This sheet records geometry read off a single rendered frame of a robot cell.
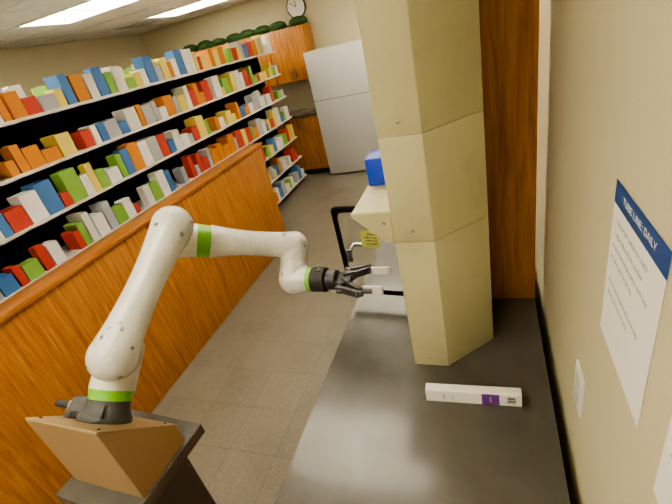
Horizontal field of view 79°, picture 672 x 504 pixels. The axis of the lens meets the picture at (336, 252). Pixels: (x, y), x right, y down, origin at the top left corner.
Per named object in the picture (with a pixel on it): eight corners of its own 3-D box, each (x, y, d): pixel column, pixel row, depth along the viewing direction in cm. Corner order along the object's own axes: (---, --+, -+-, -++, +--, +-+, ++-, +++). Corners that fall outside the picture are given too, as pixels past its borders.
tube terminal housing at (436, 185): (492, 305, 155) (483, 96, 119) (494, 369, 129) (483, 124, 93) (425, 305, 164) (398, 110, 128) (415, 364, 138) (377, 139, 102)
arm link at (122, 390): (79, 400, 113) (97, 331, 118) (89, 395, 127) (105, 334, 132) (130, 403, 117) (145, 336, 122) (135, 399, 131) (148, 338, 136)
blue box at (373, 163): (404, 172, 137) (400, 146, 133) (399, 183, 129) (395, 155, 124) (375, 175, 140) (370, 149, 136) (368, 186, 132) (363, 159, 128)
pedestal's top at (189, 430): (61, 502, 125) (54, 494, 124) (137, 416, 150) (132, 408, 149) (135, 531, 112) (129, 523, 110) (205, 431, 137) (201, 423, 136)
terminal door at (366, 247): (419, 297, 161) (406, 205, 143) (349, 291, 175) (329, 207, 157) (420, 296, 162) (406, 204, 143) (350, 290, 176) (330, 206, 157)
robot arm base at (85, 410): (36, 414, 121) (42, 392, 122) (80, 411, 134) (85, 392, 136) (103, 426, 112) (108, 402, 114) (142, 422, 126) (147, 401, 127)
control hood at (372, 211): (410, 197, 142) (407, 170, 138) (394, 243, 116) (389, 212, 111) (378, 200, 146) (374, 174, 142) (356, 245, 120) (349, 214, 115)
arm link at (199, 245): (151, 251, 131) (154, 215, 134) (153, 259, 143) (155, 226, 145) (210, 253, 137) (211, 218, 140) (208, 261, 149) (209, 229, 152)
